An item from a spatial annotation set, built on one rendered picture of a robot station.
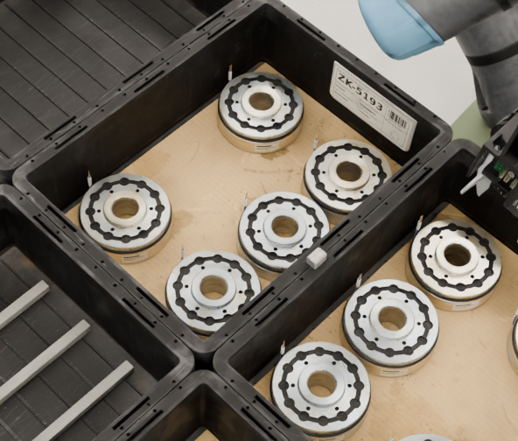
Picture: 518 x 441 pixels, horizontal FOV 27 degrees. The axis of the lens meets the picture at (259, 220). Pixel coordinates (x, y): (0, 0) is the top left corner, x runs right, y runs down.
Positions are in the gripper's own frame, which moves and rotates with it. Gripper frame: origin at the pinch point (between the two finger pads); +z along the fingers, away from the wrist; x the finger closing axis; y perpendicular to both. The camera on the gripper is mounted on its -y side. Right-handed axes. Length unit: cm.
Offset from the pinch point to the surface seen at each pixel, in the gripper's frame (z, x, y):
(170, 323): 9.0, -15.8, 30.6
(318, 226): 16.0, -15.1, 7.8
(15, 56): 24, -59, 15
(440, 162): 8.2, -9.6, -3.9
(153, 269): 20.0, -24.8, 23.7
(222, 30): 12.7, -40.1, -1.2
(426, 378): 16.8, 5.0, 12.2
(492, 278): 13.8, 2.7, -0.6
